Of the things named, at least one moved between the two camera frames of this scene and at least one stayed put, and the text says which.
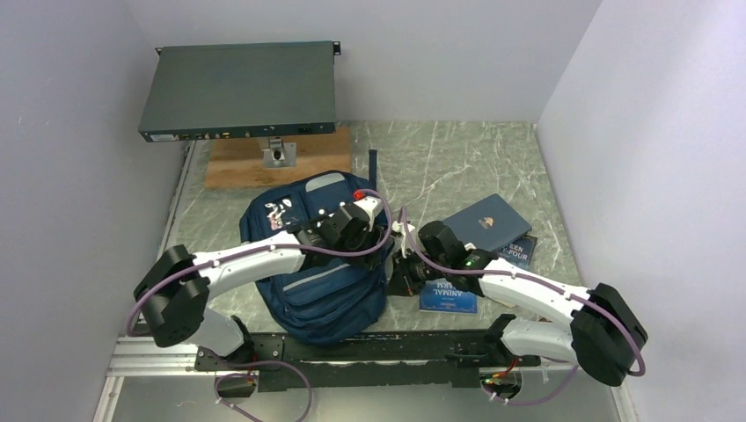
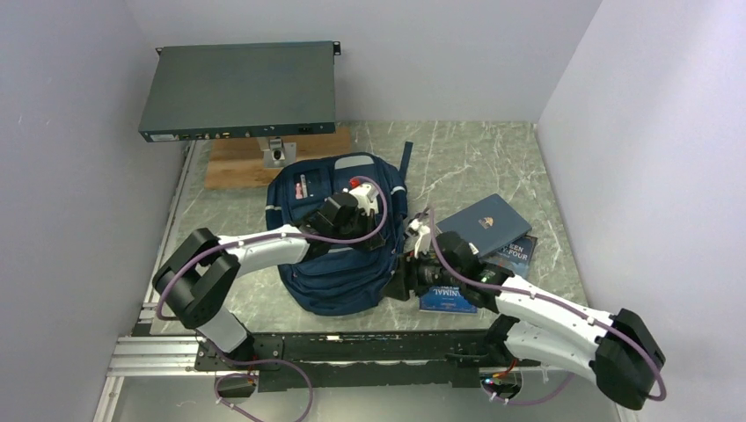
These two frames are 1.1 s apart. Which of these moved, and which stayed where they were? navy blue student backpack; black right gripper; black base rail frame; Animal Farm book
Moved: navy blue student backpack
Stayed: Animal Farm book; black right gripper; black base rail frame
